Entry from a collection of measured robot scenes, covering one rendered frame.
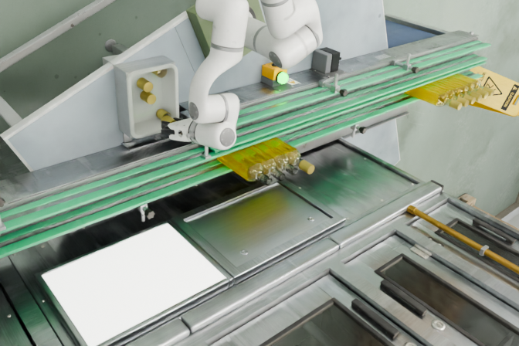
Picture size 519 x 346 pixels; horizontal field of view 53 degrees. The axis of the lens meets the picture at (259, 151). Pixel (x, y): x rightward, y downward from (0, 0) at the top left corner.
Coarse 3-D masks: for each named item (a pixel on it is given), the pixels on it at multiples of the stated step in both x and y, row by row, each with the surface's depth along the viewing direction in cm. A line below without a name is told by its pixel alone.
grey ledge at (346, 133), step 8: (392, 112) 250; (400, 112) 254; (408, 112) 257; (368, 120) 239; (376, 120) 243; (384, 120) 247; (344, 128) 229; (368, 128) 239; (328, 136) 224; (336, 136) 227; (344, 136) 231; (304, 144) 215; (312, 144) 218; (320, 144) 222
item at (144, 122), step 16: (128, 80) 153; (160, 80) 169; (176, 80) 165; (128, 96) 156; (160, 96) 172; (176, 96) 167; (144, 112) 170; (176, 112) 170; (144, 128) 168; (160, 128) 169
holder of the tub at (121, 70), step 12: (144, 60) 163; (156, 60) 163; (168, 60) 164; (120, 72) 156; (120, 84) 158; (120, 96) 160; (120, 108) 163; (120, 120) 166; (132, 144) 171; (144, 144) 171
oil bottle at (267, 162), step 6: (246, 150) 179; (252, 150) 180; (258, 150) 180; (252, 156) 176; (258, 156) 176; (264, 156) 176; (264, 162) 173; (270, 162) 173; (264, 168) 173; (270, 168) 173
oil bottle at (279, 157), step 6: (258, 144) 183; (264, 144) 183; (270, 144) 183; (264, 150) 180; (270, 150) 180; (276, 150) 180; (270, 156) 177; (276, 156) 177; (282, 156) 177; (276, 162) 176; (282, 162) 176; (288, 162) 178; (276, 168) 177; (282, 168) 177
